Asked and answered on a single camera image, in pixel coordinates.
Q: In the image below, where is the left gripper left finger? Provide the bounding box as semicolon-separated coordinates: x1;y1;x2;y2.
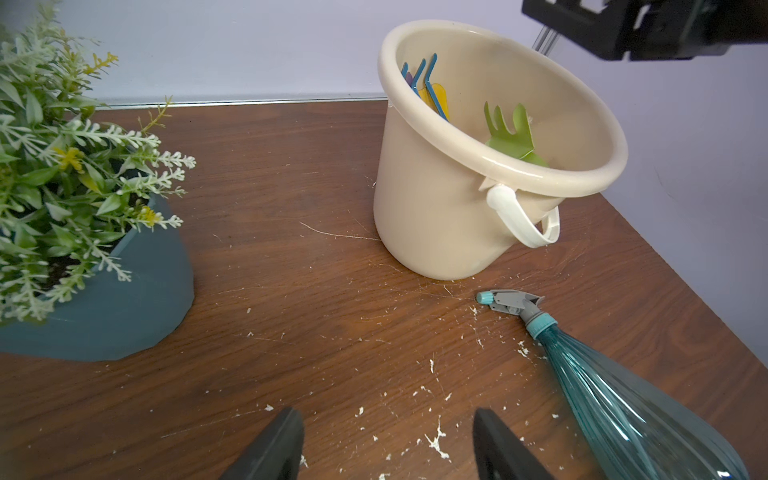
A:
220;407;305;480

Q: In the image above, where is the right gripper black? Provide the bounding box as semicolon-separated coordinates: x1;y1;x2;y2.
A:
522;0;767;61

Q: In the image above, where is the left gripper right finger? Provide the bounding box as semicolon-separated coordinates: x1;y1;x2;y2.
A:
472;408;554;480

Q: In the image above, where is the green rake wooden handle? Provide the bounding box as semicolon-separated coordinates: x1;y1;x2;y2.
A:
484;102;549;168

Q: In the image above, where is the yellow shovel yellow handle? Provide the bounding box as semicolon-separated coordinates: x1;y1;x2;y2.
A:
418;83;450;121

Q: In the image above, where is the blue rake yellow handle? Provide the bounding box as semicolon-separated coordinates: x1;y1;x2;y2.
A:
400;53;438;99

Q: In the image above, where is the teal spray bottle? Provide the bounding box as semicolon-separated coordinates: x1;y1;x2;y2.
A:
476;289;749;479

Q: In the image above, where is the cream plastic bucket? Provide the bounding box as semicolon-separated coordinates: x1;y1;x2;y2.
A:
374;20;628;280

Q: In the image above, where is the artificial plant in grey pot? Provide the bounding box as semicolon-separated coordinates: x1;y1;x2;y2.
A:
1;2;196;362

